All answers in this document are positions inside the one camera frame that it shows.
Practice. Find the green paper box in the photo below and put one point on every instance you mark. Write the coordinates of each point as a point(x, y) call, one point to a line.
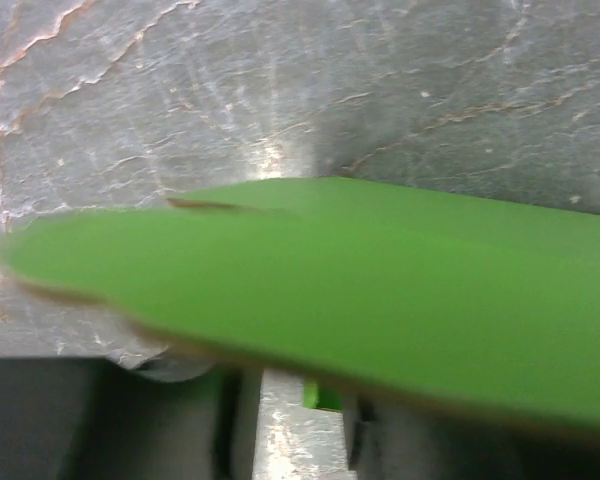
point(480, 308)

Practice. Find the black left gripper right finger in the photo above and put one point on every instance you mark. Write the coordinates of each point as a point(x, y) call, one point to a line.
point(386, 440)

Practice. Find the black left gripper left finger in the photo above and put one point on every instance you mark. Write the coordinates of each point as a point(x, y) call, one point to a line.
point(89, 418)

